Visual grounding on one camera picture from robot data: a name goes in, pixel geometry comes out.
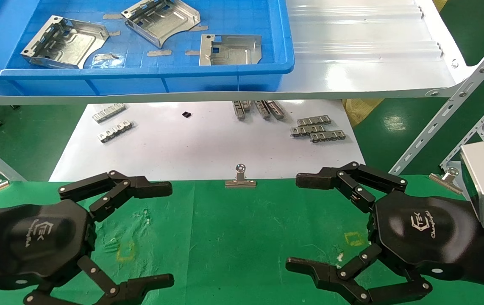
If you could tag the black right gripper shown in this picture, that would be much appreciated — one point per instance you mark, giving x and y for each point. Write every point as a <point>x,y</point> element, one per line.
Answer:
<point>420,237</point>

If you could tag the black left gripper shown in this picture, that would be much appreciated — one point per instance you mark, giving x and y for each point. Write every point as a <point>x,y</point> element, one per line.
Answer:
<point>34,241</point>

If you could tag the sheet metal bracket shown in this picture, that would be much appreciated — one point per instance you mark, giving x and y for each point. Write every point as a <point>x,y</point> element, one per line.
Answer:
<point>72,44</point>
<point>170,23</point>
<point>233,53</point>

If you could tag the small slotted metal clip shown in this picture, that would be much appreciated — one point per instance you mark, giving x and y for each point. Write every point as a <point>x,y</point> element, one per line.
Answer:
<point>238,110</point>
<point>115,131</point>
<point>275,109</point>
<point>109,112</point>
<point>262,109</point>
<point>313,120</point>
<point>307,130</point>
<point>246,105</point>
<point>328,136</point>

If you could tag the green table cloth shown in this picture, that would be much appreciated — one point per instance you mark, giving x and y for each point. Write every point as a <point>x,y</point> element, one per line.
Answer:
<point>233,237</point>

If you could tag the white paper sheet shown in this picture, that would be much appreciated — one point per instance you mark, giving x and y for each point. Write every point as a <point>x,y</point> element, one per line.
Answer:
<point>204,148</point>

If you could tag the yellow woven bag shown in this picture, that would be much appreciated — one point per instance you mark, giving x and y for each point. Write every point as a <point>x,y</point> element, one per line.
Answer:
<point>358,111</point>

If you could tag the small black plastic piece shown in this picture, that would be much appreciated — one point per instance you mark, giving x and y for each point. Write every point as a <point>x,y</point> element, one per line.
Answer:
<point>186,114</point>

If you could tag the blue plastic tray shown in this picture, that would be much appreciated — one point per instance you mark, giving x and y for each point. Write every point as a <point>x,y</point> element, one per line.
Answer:
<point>140,80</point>

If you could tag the white shelf board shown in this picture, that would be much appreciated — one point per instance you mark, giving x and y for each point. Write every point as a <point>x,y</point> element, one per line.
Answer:
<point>352,55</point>

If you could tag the white perforated angle bar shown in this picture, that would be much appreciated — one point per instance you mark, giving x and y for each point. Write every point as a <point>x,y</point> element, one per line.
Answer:
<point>475,131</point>
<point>449,108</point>

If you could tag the clear crumpled tape piece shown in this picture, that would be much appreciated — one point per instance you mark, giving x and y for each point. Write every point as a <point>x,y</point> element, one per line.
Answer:
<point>107,60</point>

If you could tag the short grey tape strip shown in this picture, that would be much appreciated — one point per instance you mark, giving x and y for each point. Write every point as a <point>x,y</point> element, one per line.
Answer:
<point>192,53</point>
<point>115,33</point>

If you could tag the flat sheet metal bracket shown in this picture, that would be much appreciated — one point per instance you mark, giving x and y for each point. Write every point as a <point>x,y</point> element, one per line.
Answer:
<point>233,53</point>

